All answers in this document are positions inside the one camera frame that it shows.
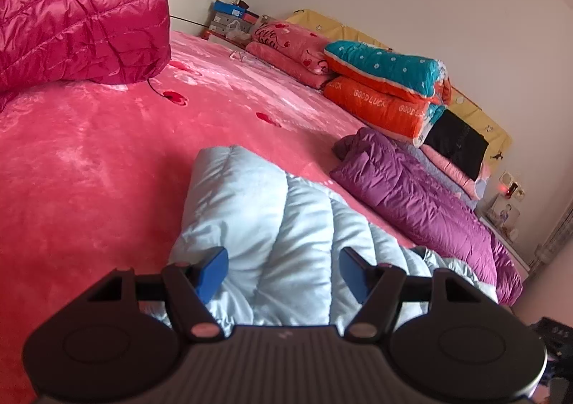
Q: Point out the lavender folded blanket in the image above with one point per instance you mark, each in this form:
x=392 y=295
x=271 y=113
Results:
x=414 y=149

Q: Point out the black cloth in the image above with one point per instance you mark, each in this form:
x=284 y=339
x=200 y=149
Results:
x=456 y=140

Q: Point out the white nightstand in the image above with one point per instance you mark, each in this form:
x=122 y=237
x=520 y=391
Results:
x=515 y=254

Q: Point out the plain pink pillow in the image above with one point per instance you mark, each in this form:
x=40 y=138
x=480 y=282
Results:
x=450 y=169

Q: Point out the photo frame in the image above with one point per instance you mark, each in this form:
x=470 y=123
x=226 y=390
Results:
x=509 y=216

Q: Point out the yellow padded headboard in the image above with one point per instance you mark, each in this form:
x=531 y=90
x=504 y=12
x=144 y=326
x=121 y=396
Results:
x=485 y=122

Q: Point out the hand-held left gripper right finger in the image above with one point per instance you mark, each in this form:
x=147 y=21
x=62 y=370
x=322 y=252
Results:
x=353 y=274

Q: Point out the dark crate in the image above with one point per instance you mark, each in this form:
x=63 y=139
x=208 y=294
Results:
x=555 y=337

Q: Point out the light blue down jacket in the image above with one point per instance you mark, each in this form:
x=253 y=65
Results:
x=277 y=225

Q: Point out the teal and orange folded quilt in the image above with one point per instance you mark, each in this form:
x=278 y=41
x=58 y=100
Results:
x=380 y=68

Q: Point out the grey shoe box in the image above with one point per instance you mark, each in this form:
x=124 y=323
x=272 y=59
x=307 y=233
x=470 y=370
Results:
x=226 y=21

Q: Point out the blue box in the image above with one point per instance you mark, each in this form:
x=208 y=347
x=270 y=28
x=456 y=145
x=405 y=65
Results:
x=229 y=8

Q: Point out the pink plush bed blanket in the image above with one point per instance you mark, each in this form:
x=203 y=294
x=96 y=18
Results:
x=112 y=162

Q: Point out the charger with red light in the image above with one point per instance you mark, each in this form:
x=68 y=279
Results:
x=511 y=191

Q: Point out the white plastic bag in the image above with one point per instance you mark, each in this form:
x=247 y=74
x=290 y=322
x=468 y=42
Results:
x=237 y=33

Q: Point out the red down jacket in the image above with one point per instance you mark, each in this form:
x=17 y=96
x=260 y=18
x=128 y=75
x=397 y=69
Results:
x=80 y=28

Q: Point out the purple down jacket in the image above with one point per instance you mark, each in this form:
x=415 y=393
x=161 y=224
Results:
x=416 y=198

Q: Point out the grey insulated pipe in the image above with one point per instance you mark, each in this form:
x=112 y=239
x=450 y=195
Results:
x=555 y=238

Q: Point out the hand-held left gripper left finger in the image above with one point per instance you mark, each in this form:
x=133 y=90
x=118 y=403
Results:
x=212 y=274

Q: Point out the pink heart print pillow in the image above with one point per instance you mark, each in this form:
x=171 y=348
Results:
x=277 y=61
x=291 y=39

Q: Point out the white wall socket panel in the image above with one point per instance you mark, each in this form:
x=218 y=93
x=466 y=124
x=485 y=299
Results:
x=515 y=180

